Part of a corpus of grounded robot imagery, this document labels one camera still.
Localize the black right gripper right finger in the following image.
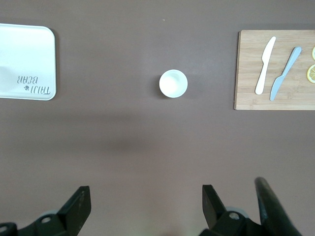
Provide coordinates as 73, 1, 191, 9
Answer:
198, 184, 262, 236

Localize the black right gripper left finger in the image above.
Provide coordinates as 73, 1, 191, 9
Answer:
0, 185, 92, 236

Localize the white plastic cup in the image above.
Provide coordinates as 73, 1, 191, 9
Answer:
158, 69, 189, 98

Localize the cream tray with bear print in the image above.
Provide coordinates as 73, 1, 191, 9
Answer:
0, 23, 57, 101

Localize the bamboo cutting board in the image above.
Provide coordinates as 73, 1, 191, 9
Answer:
233, 29, 315, 111

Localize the grey plastic knife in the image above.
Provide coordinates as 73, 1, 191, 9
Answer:
269, 46, 302, 101

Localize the white plastic knife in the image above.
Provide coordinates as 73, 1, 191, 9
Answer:
254, 36, 277, 95

